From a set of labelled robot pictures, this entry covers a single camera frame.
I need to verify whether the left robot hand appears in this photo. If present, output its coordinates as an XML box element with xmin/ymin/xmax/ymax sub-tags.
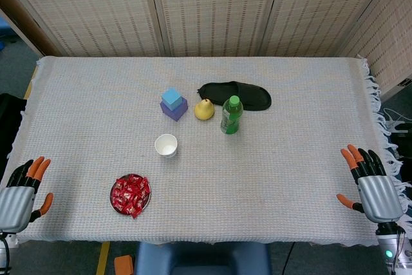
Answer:
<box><xmin>0</xmin><ymin>156</ymin><xmax>54</xmax><ymax>234</ymax></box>

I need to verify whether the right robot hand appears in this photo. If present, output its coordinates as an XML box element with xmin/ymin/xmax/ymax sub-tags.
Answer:
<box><xmin>336</xmin><ymin>144</ymin><xmax>404</xmax><ymax>223</ymax></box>

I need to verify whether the orange block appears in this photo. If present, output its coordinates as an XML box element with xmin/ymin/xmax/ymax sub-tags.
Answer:
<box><xmin>114</xmin><ymin>254</ymin><xmax>135</xmax><ymax>275</ymax></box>

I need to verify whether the white woven tablecloth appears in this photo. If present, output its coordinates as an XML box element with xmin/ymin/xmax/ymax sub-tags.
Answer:
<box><xmin>0</xmin><ymin>55</ymin><xmax>411</xmax><ymax>247</ymax></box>

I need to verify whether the round metal plate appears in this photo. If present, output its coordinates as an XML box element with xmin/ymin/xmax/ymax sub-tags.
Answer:
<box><xmin>109</xmin><ymin>173</ymin><xmax>152</xmax><ymax>217</ymax></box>

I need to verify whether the white paper cup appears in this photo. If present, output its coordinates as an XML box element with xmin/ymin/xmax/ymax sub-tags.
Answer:
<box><xmin>154</xmin><ymin>133</ymin><xmax>178</xmax><ymax>158</ymax></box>

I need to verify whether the woven folding screen panel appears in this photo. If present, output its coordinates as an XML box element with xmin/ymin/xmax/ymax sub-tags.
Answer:
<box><xmin>260</xmin><ymin>0</ymin><xmax>400</xmax><ymax>57</ymax></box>
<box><xmin>147</xmin><ymin>0</ymin><xmax>285</xmax><ymax>57</ymax></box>
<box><xmin>0</xmin><ymin>0</ymin><xmax>167</xmax><ymax>57</ymax></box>
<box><xmin>337</xmin><ymin>0</ymin><xmax>412</xmax><ymax>95</ymax></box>

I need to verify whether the black slipper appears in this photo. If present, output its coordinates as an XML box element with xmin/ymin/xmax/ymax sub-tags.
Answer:
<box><xmin>196</xmin><ymin>81</ymin><xmax>273</xmax><ymax>111</ymax></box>

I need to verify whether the green drink bottle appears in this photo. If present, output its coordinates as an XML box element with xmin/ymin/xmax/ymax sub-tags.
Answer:
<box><xmin>220</xmin><ymin>95</ymin><xmax>244</xmax><ymax>135</ymax></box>

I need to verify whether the blue plastic bin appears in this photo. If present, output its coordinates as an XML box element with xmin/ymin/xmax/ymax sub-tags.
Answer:
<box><xmin>0</xmin><ymin>17</ymin><xmax>14</xmax><ymax>51</ymax></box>

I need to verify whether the brown wooden screen panel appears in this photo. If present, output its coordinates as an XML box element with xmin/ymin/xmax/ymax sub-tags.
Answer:
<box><xmin>0</xmin><ymin>0</ymin><xmax>55</xmax><ymax>57</ymax></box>

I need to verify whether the purple foam cube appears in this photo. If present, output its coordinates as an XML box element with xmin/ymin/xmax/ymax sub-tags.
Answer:
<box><xmin>160</xmin><ymin>96</ymin><xmax>189</xmax><ymax>122</ymax></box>

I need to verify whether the light blue foam cube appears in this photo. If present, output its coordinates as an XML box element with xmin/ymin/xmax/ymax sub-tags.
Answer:
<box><xmin>160</xmin><ymin>87</ymin><xmax>183</xmax><ymax>111</ymax></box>

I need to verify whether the yellow pear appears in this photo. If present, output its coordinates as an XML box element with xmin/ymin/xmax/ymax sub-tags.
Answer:
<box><xmin>193</xmin><ymin>97</ymin><xmax>216</xmax><ymax>121</ymax></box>

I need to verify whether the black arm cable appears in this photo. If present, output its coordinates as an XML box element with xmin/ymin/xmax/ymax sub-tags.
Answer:
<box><xmin>0</xmin><ymin>234</ymin><xmax>11</xmax><ymax>275</ymax></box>

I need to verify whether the black floor cable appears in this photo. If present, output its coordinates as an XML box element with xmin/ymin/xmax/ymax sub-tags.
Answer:
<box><xmin>282</xmin><ymin>242</ymin><xmax>296</xmax><ymax>275</ymax></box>

